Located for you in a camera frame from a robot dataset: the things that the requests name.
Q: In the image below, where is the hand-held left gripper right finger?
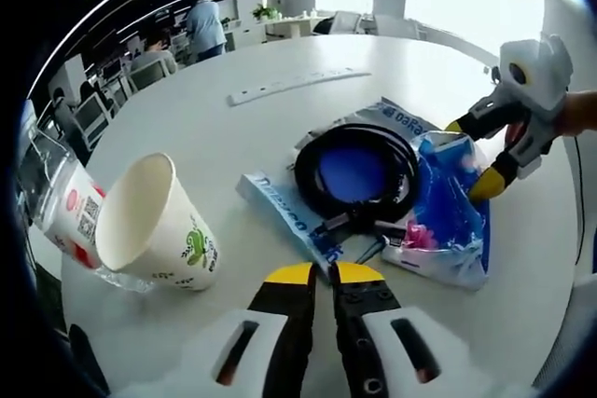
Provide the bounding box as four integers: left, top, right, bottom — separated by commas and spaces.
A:
328, 261, 473, 398

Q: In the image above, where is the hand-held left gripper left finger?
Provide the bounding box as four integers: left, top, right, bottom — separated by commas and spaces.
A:
179, 262, 319, 398

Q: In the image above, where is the blue transparent snack bag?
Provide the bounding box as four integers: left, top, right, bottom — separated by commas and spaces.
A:
381, 130, 493, 290

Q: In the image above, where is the wet wipes pack blue lid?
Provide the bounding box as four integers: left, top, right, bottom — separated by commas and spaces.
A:
234, 96, 445, 274

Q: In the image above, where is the white paper cup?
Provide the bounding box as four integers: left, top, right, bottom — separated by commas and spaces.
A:
94, 151, 222, 293

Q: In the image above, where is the clear plastic water bottle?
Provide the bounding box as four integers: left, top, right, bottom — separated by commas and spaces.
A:
18, 134, 155, 295

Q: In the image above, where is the person's right hand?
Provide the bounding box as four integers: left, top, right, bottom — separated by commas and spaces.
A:
505, 118, 528, 148

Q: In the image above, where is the grey mesh office chair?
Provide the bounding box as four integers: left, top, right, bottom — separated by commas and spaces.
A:
531, 271, 597, 391

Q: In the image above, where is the white power strip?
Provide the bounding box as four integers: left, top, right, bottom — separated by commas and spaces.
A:
226, 70, 372, 108

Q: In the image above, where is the white side desk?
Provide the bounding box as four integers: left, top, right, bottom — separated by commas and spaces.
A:
265, 15, 328, 41

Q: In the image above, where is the potted plant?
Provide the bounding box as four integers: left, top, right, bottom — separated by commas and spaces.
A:
251, 2, 281, 23

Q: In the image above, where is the ceiling light strip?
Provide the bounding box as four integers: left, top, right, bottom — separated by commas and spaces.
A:
26, 0, 188, 92

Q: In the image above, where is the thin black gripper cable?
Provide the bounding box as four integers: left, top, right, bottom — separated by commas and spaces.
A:
572, 132, 590, 273

